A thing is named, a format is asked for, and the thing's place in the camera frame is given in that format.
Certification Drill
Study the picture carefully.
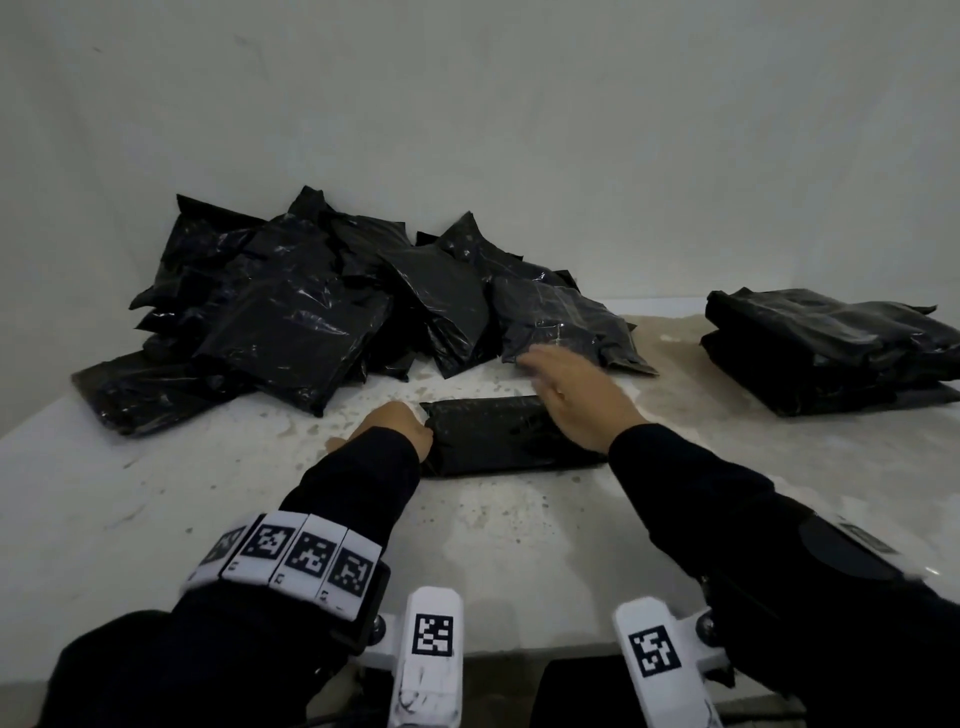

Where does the person's left hand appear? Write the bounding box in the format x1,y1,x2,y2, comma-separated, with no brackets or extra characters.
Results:
325,400,435,461

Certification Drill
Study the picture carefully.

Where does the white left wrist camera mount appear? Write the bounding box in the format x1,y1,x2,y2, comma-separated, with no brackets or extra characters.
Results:
351,585,465,728

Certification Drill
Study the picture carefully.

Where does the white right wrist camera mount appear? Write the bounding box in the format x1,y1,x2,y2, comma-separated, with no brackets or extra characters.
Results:
612,596,733,728

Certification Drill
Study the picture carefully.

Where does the pile of black plastic packets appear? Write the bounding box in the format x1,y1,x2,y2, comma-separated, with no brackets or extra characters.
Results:
71,186,660,438

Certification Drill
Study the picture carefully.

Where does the person's right forearm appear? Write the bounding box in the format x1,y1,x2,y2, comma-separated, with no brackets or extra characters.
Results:
607,423,960,728

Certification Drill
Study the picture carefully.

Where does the person's right hand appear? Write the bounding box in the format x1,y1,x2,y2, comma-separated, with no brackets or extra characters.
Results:
516,343,651,456

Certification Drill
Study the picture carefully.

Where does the white marker wristband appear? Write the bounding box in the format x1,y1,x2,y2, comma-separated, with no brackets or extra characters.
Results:
180,510,385,623

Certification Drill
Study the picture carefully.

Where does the black plastic packet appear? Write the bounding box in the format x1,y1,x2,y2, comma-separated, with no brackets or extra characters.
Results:
418,395,609,480

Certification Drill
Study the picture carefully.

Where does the person's left forearm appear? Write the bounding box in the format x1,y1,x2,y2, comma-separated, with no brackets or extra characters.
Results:
36,427,422,728

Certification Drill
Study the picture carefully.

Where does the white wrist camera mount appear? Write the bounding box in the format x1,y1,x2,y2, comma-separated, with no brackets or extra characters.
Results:
612,596,733,728
351,585,465,728

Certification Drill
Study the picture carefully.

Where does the stack of black plastic packets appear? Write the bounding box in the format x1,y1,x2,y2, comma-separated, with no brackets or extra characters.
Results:
699,287,960,419

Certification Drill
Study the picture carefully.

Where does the black right wristband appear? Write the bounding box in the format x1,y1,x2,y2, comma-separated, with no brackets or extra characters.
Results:
796,511,948,588

